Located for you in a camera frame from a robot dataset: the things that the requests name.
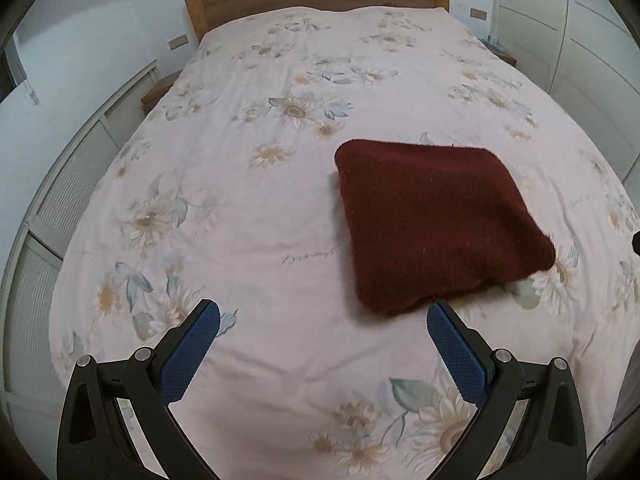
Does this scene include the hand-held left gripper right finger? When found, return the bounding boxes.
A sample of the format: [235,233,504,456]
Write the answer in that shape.
[426,300,587,480]

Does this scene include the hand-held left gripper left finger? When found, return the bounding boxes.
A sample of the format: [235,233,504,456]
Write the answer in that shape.
[57,298,221,480]

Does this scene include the dark red towel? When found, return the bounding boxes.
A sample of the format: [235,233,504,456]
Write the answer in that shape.
[334,138,557,317]

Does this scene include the floral bed cover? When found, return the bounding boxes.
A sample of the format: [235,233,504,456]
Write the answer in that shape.
[47,6,640,480]

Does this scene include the white wardrobe doors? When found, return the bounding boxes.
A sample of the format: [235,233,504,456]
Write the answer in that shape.
[492,0,640,182]

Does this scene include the black cable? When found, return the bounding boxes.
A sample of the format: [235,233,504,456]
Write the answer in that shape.
[585,421,624,462]

